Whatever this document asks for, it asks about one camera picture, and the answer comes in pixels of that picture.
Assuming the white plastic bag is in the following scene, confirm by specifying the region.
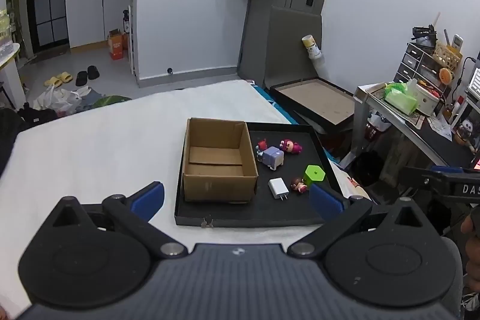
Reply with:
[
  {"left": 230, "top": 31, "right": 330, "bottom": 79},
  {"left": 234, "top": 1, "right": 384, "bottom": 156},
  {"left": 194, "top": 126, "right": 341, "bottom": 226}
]
[{"left": 33, "top": 85, "right": 91, "bottom": 116}]

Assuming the round white side table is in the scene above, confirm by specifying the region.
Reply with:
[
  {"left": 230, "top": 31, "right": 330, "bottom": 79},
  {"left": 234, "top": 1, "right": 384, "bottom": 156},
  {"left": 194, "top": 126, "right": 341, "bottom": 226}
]
[{"left": 0, "top": 43, "right": 21, "bottom": 111}]

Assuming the pink-haired doll figure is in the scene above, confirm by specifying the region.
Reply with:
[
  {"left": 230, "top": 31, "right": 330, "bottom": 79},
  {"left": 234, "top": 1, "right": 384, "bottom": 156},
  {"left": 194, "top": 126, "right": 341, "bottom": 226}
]
[{"left": 278, "top": 139, "right": 304, "bottom": 155}]

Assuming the green hexagonal box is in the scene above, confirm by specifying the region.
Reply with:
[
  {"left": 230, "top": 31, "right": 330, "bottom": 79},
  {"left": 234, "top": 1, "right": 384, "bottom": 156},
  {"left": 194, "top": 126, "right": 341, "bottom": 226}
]
[{"left": 303, "top": 165, "right": 326, "bottom": 187}]

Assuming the black tray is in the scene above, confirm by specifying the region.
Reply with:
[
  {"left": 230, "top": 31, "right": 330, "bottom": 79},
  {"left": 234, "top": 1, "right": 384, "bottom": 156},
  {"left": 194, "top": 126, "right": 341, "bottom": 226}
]
[{"left": 174, "top": 121, "right": 340, "bottom": 229}]

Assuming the black frame with brown board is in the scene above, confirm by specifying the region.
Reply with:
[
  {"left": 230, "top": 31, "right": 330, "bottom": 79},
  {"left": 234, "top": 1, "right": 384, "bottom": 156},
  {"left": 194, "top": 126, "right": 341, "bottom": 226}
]
[{"left": 270, "top": 77, "right": 357, "bottom": 135}]

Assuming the person's right hand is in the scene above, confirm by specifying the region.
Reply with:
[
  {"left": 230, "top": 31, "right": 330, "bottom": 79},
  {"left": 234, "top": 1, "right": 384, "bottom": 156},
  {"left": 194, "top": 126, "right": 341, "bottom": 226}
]
[{"left": 460, "top": 209, "right": 480, "bottom": 291}]

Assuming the orange cardboard box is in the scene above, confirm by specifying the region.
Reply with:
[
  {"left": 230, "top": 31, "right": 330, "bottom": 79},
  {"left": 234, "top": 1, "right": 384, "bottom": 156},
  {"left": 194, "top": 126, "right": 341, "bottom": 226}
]
[{"left": 108, "top": 28, "right": 130, "bottom": 61}]

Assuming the green cloth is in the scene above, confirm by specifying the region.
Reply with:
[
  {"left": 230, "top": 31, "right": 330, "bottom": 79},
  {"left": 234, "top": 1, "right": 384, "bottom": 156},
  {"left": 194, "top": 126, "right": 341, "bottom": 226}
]
[{"left": 92, "top": 95, "right": 132, "bottom": 108}]

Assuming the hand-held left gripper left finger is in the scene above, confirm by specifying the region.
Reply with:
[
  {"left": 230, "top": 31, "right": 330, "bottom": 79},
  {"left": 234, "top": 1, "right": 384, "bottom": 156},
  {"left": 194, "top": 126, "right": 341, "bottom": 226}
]
[{"left": 50, "top": 181, "right": 187, "bottom": 260}]

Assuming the brown cardboard box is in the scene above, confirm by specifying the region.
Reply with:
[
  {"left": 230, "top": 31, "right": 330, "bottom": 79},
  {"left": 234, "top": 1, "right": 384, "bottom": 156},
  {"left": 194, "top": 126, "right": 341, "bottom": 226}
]
[{"left": 182, "top": 118, "right": 259, "bottom": 203}]

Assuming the green tissue pack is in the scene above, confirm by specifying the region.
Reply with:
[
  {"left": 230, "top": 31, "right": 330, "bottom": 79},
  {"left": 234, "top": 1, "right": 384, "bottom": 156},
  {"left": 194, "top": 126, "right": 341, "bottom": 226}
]
[{"left": 384, "top": 82, "right": 419, "bottom": 115}]

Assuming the white kitchen cabinet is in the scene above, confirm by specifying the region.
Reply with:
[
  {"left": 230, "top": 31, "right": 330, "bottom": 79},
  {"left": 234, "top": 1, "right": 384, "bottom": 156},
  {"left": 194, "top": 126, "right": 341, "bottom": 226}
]
[{"left": 64, "top": 0, "right": 134, "bottom": 50}]

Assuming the woven basket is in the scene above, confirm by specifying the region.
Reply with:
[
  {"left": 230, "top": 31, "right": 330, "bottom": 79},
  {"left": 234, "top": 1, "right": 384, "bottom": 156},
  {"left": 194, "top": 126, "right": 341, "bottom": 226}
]
[{"left": 433, "top": 42, "right": 462, "bottom": 71}]

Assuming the grey padded board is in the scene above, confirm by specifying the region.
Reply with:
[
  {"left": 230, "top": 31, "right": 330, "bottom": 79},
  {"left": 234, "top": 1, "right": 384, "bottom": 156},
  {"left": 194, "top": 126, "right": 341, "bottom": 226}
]
[{"left": 263, "top": 5, "right": 323, "bottom": 90}]

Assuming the grey drawer organiser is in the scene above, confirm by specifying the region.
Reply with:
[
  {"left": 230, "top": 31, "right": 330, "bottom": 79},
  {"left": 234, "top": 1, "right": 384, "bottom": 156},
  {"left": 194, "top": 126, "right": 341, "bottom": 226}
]
[{"left": 397, "top": 42, "right": 456, "bottom": 96}]

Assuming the white charger plug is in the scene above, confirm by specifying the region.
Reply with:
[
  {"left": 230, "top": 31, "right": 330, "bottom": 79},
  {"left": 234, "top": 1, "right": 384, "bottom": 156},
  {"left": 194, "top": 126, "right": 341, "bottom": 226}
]
[{"left": 268, "top": 178, "right": 290, "bottom": 201}]

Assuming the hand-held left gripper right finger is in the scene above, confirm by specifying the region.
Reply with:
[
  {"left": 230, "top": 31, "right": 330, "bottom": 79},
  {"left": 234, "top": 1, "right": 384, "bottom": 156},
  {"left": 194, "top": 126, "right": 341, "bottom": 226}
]
[{"left": 287, "top": 184, "right": 431, "bottom": 260}]

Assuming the patterned tray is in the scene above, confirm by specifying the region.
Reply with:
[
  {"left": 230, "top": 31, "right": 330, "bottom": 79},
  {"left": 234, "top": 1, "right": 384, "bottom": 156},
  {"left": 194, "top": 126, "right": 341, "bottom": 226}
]
[{"left": 365, "top": 82, "right": 428, "bottom": 127}]

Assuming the grey cube robot toy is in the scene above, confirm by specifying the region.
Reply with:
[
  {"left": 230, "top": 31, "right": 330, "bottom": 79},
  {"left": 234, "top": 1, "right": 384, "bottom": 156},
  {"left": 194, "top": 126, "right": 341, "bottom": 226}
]
[{"left": 261, "top": 146, "right": 285, "bottom": 171}]

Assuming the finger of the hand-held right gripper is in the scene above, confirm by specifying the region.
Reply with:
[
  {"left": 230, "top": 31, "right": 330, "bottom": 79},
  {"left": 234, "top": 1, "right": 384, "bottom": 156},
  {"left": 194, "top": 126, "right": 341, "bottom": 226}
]
[{"left": 404, "top": 166, "right": 474, "bottom": 178}]

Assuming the grey desk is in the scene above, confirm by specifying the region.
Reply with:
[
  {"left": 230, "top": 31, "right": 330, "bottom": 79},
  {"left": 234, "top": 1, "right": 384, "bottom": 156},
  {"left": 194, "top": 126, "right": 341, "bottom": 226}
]
[{"left": 354, "top": 82, "right": 480, "bottom": 171}]

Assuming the dark cloth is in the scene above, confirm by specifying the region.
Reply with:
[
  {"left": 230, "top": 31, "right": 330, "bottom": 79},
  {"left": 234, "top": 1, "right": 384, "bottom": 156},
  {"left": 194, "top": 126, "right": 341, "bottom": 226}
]
[{"left": 0, "top": 106, "right": 57, "bottom": 171}]

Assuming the black model figure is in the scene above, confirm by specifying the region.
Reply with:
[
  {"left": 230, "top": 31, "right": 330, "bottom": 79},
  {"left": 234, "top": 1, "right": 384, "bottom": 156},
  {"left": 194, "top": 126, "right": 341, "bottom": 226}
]
[{"left": 412, "top": 24, "right": 439, "bottom": 49}]

